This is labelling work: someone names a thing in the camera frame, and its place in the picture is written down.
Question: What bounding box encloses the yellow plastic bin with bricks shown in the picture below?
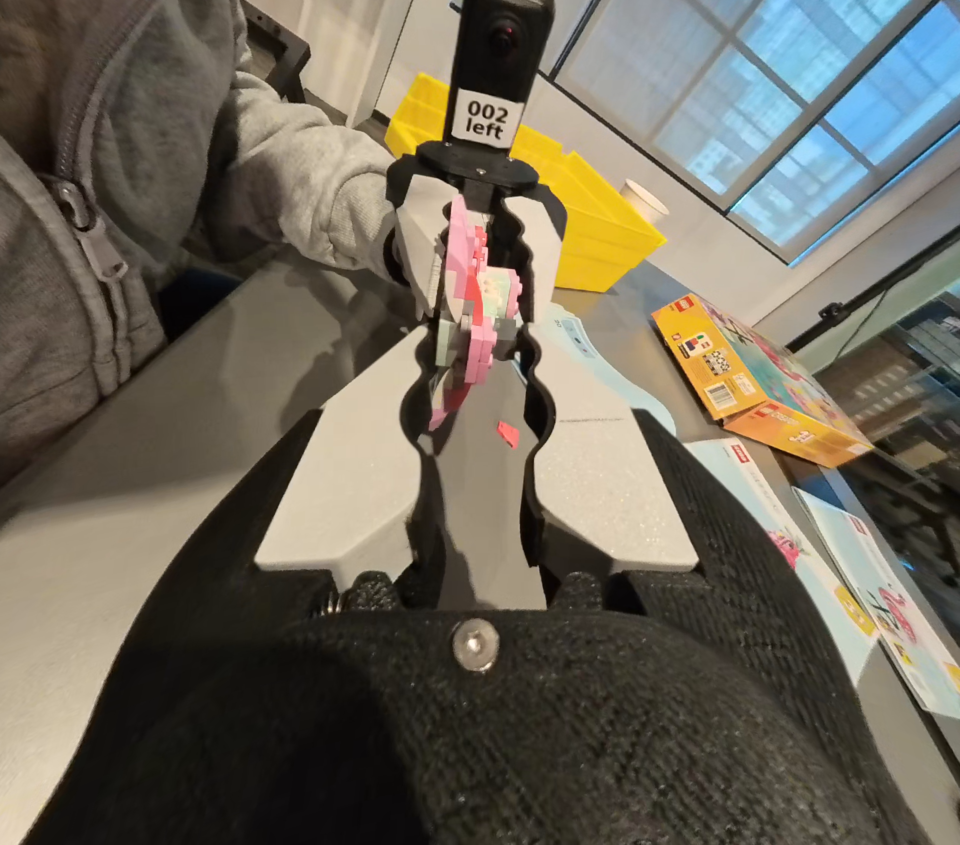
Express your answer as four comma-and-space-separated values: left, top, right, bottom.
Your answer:
386, 72, 667, 295

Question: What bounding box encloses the black metal frame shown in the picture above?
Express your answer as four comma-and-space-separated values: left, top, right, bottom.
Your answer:
238, 0, 312, 105

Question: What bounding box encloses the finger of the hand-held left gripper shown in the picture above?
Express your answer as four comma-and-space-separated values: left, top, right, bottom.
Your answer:
393, 173, 455, 323
495, 192, 564, 326

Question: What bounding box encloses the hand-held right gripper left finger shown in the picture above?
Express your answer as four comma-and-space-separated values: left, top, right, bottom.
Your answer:
255, 323, 440, 572

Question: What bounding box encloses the person's left forearm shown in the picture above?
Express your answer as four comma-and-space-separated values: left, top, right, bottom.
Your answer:
180, 65, 410, 287

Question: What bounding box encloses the orange toy brick box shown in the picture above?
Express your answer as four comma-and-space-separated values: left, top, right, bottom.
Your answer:
651, 293, 875, 470

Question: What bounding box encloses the large grid window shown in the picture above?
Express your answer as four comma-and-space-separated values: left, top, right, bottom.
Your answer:
450, 0, 960, 265

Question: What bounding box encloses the white paper cup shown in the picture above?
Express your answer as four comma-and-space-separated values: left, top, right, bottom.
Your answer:
618, 179, 670, 227

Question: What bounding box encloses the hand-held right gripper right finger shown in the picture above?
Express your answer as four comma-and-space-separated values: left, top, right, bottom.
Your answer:
517, 322, 695, 572

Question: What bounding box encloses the open light blue instruction booklet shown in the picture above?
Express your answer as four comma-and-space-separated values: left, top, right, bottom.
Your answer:
551, 303, 678, 437

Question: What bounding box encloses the closed light blue instruction booklet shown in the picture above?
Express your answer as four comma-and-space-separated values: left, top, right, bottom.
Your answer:
791, 485, 960, 719
686, 438, 879, 666

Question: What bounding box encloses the black pole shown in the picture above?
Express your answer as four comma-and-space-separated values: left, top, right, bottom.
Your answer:
780, 271, 960, 351

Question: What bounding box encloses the pink toy brick model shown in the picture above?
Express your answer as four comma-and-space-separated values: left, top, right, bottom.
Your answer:
427, 196, 530, 434

